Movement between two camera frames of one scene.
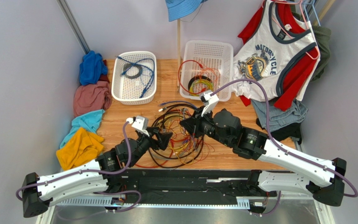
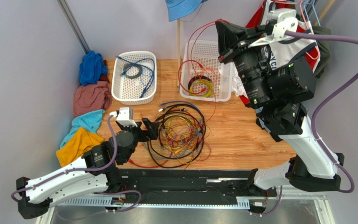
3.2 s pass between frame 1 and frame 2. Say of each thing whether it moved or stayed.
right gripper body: moved
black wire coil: stayed
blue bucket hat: stayed
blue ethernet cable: stayed
